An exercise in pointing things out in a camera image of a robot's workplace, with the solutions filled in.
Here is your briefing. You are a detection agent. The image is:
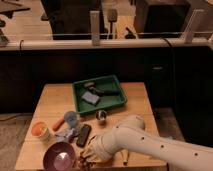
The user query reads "dark grapes bunch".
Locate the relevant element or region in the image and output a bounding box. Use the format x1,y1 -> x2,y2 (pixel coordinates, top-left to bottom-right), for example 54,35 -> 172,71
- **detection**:
77,155 -> 95,171

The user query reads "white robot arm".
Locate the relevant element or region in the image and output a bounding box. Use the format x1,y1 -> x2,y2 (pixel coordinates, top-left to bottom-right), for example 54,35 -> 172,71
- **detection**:
82,115 -> 213,171

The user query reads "purple bowl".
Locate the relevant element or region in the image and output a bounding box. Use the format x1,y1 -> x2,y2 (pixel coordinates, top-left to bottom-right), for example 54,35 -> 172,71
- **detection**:
43,142 -> 76,171

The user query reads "black remote control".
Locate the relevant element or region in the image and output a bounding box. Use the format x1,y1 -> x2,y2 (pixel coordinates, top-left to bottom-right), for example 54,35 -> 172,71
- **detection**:
76,124 -> 91,147

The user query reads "grey crumpled cloth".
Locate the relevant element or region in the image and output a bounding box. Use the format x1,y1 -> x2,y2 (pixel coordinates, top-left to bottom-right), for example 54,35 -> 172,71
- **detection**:
55,128 -> 79,143

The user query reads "wooden stick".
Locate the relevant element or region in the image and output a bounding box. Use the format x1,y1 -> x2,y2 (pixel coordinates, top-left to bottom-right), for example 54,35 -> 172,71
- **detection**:
121,149 -> 129,165

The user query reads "blue plastic cup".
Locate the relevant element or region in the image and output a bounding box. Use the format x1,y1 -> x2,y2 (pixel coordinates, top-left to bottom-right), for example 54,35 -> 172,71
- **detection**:
64,111 -> 78,128

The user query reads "small dark round cup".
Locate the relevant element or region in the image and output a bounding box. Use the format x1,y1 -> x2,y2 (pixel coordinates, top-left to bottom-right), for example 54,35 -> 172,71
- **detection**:
96,110 -> 107,125

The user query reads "orange carrot toy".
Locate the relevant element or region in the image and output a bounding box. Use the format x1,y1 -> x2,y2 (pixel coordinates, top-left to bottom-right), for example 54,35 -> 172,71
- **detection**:
52,118 -> 65,132

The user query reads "orange cup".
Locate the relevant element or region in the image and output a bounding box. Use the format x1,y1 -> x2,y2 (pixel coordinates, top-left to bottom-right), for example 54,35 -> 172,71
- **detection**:
31,122 -> 50,141

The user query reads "grey sponge block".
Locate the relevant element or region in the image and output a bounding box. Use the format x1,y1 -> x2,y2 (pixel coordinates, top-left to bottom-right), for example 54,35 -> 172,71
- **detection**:
82,91 -> 100,105

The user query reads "dark brush in tray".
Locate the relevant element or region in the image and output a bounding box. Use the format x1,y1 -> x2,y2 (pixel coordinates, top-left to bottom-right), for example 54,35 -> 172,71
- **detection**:
84,82 -> 119,96

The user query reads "green plastic tray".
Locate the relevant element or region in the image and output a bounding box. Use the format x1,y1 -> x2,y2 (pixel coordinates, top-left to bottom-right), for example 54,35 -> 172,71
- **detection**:
72,75 -> 127,116

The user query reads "grey railing post left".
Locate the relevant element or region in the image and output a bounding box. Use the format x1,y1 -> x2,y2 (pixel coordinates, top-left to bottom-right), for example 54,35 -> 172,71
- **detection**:
90,11 -> 100,46

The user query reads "grey railing post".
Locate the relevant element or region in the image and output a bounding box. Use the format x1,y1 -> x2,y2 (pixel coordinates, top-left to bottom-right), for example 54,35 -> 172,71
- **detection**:
90,11 -> 100,46
182,9 -> 204,43

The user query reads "grey railing post right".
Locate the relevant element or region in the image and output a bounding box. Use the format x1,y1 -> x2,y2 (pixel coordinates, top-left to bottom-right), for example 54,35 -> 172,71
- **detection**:
182,9 -> 204,43

